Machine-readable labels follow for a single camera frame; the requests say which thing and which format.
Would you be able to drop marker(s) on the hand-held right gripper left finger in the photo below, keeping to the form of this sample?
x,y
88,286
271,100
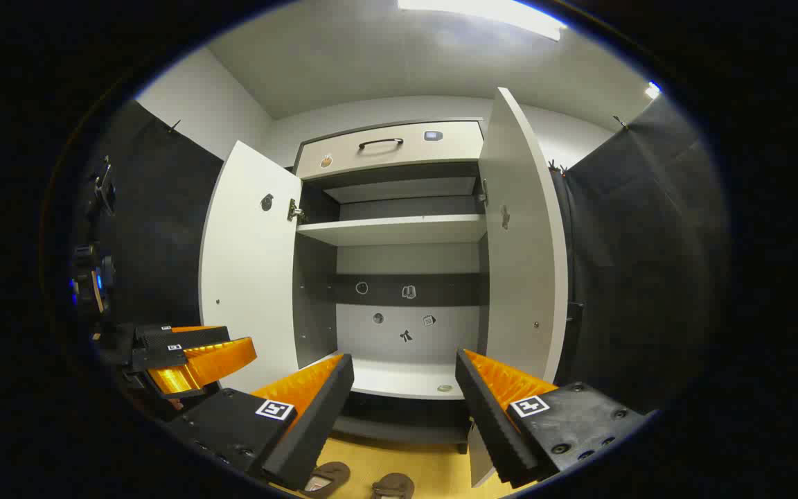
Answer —
x,y
316,423

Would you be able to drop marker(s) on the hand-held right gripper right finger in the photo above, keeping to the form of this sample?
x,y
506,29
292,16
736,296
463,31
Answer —
x,y
489,423

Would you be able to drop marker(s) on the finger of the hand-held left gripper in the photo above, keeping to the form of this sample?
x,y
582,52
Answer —
x,y
156,359
191,336

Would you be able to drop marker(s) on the brown shoe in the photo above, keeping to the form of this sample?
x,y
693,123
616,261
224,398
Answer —
x,y
393,484
330,477

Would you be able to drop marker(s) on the white cabinet door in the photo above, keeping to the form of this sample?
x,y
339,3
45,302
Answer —
x,y
517,242
246,277

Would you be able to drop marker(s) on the white shoe cabinet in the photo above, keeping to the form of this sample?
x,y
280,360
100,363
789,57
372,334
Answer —
x,y
454,333

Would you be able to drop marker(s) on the white cabinet shelf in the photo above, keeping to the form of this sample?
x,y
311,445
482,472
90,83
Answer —
x,y
399,230

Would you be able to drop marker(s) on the white cabinet drawer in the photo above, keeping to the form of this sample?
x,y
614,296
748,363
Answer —
x,y
399,163

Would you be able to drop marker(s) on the small ceiling light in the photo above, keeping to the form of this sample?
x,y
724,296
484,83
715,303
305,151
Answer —
x,y
652,90

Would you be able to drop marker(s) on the large ceiling light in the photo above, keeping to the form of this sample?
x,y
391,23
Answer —
x,y
496,12

